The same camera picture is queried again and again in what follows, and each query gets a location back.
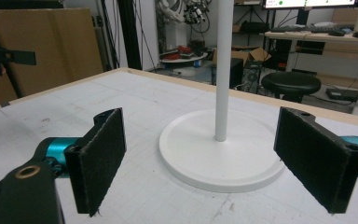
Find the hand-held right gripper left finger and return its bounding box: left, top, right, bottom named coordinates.
left=63, top=107, right=128, bottom=217

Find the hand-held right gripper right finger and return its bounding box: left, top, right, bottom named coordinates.
left=273, top=105, right=358, bottom=215

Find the white stand with round base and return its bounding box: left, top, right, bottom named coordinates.
left=158, top=0, right=286, bottom=194

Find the large cardboard panel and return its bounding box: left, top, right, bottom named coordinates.
left=0, top=7, right=104, bottom=110

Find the flat black device on floor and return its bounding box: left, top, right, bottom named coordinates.
left=325, top=87, right=358, bottom=103

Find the black round stool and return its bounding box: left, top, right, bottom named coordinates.
left=260, top=71, right=323, bottom=104

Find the black computer case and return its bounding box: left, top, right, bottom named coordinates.
left=211, top=58, right=244, bottom=91

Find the white-legged wooden desk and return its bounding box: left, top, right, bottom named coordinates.
left=263, top=30, right=358, bottom=117

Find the open cardboard box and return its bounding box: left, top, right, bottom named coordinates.
left=212, top=46, right=272, bottom=67

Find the black keyboard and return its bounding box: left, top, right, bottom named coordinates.
left=269, top=24, right=331, bottom=35

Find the round white low table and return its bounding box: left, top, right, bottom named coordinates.
left=160, top=51, right=209, bottom=64

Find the computer monitor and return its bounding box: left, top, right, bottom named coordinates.
left=262, top=0, right=357, bottom=10

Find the black upright post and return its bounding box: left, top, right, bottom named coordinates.
left=117, top=0, right=143, bottom=71

